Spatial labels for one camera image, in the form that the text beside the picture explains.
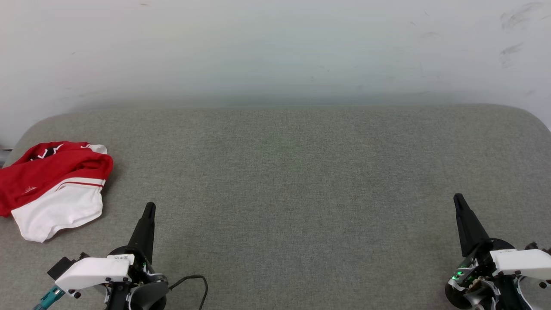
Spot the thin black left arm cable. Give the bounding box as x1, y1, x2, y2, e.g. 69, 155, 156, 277
167, 275, 209, 310

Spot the red and white garment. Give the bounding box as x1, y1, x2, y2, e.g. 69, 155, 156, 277
0, 141, 114, 243

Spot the teal cable connector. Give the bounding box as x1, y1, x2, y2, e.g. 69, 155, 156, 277
34, 286, 65, 310

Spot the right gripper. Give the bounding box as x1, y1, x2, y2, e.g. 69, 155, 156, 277
448, 193, 524, 310

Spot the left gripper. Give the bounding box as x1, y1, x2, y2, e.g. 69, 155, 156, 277
105, 202, 167, 310

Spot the dark cable plug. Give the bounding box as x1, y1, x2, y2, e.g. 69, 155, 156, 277
524, 242, 551, 256

